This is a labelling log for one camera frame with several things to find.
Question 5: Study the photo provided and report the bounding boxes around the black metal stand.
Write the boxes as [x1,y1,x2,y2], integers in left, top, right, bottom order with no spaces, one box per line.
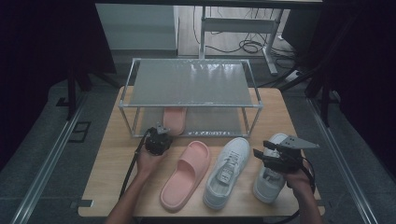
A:
[258,12,359,127]

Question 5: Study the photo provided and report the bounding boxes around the left hand-held gripper cable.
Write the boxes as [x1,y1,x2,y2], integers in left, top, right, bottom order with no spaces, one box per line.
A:
[119,128,154,200]

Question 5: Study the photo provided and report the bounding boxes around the right hand-held gripper cable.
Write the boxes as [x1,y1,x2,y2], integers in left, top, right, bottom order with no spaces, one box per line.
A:
[270,156,318,224]

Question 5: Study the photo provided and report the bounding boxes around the person's left hand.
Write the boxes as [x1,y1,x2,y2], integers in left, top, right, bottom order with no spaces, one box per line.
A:
[135,146,168,181]

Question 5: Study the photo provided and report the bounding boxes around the black floor cables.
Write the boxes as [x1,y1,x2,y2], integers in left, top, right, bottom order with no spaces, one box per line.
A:
[192,6,297,59]

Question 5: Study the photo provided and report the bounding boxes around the black computer case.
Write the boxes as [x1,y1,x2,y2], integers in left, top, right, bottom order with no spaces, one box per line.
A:
[281,8,322,58]

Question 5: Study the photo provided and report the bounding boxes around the white sneaker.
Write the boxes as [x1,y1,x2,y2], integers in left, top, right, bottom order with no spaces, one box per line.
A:
[203,136,251,211]
[252,133,290,204]

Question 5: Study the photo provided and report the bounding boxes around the white power strip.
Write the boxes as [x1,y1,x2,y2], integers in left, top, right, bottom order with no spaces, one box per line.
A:
[284,69,304,83]

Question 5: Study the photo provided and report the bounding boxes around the black tripod stand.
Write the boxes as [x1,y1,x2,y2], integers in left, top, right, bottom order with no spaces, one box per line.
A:
[55,60,120,121]

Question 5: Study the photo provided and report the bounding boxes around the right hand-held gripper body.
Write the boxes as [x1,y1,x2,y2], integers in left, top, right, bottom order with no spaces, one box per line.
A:
[261,134,320,174]

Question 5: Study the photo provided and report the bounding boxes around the person's right hand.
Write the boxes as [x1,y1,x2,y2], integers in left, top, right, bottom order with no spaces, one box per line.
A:
[283,168,313,200]

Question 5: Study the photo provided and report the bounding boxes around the white desk frame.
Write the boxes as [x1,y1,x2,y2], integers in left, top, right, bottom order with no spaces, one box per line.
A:
[199,6,286,77]

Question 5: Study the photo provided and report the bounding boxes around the metal floor rail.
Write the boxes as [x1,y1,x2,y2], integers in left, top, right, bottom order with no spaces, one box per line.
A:
[306,96,379,224]
[8,92,89,224]

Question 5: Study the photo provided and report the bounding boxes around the hand-held gripper cable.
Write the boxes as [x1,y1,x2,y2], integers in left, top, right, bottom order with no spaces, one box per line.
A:
[270,156,318,224]
[119,128,154,200]

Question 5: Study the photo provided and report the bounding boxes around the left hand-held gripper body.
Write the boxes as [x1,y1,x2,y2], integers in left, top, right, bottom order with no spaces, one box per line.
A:
[144,122,174,157]

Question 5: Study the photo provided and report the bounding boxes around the metal shoe rack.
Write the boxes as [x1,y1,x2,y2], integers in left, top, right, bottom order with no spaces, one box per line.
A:
[118,57,264,138]

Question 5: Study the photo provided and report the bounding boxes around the pink slipper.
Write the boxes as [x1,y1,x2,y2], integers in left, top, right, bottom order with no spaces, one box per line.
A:
[163,106,188,137]
[159,140,212,214]

